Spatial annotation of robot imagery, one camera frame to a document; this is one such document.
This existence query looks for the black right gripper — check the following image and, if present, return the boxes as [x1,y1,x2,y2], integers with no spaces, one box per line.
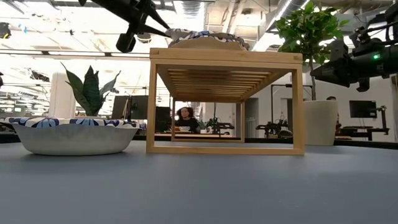
[310,39,373,85]

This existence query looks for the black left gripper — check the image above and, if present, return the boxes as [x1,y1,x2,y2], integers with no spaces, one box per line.
[123,0,172,39]

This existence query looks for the blue patterned paper bowl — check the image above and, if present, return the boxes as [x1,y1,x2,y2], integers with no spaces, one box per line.
[164,27,251,51]
[3,116,144,156]

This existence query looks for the wooden slatted shelf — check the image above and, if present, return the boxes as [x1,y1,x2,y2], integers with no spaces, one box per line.
[146,47,305,156]

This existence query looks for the black monitor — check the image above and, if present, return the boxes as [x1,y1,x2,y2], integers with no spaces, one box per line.
[348,100,378,119]
[111,95,149,121]

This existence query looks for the leafy tree in white pot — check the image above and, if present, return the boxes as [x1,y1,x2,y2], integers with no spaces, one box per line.
[275,0,351,146]

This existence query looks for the black desk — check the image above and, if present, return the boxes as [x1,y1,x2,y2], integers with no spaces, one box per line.
[338,125,391,141]

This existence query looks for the snake plant in white pot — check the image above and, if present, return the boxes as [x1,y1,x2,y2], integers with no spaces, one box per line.
[60,62,122,118]

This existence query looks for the person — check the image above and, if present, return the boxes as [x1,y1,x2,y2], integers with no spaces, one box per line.
[175,106,202,134]

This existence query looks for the wooden top desk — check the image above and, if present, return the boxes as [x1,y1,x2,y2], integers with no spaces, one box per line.
[154,133,246,140]

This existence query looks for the blue table mat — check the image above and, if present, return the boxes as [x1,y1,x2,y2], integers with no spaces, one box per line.
[0,139,398,224]

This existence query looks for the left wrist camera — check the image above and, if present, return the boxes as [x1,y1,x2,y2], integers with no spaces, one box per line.
[115,29,138,54]

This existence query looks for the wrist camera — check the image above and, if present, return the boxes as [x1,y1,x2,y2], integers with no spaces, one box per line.
[115,29,138,54]
[356,77,371,93]

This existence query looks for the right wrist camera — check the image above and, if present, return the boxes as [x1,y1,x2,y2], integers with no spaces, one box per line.
[356,77,371,93]

